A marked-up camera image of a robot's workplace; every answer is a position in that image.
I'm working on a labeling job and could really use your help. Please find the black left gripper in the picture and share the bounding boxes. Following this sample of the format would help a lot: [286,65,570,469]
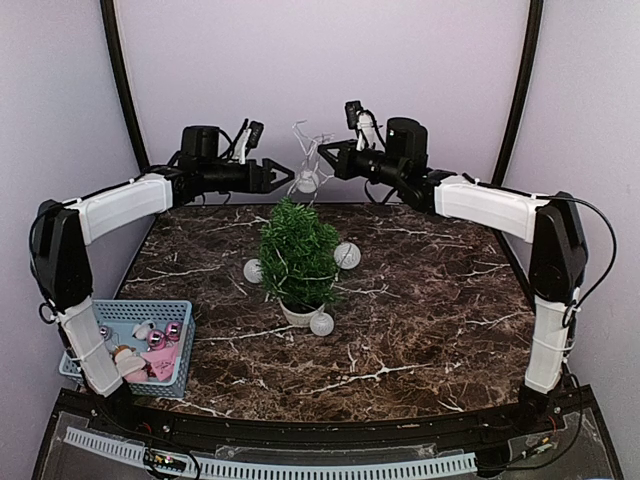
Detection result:
[201,158,296,194]

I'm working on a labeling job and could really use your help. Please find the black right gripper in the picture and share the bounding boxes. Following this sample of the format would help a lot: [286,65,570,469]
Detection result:
[320,139,407,188]

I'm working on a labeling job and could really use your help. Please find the white ball string lights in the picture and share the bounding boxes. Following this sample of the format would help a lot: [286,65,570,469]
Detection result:
[243,121,361,337]

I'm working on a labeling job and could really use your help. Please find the small green christmas tree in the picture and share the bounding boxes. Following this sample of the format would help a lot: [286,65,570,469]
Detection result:
[259,197,340,327]

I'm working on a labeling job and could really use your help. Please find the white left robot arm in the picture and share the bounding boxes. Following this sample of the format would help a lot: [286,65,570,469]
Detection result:
[28,121,295,398]

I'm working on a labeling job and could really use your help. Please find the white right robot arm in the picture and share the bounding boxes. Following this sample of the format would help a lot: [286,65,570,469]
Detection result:
[318,100,588,394]

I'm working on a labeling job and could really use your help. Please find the pink bauble ornaments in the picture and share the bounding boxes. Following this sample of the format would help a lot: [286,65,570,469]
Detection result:
[85,320,187,383]

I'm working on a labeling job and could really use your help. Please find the light blue plastic basket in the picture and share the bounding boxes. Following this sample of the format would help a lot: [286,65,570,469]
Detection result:
[53,297,195,398]

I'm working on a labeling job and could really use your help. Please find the white perforated cable tray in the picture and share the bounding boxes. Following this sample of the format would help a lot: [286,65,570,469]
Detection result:
[62,428,479,480]

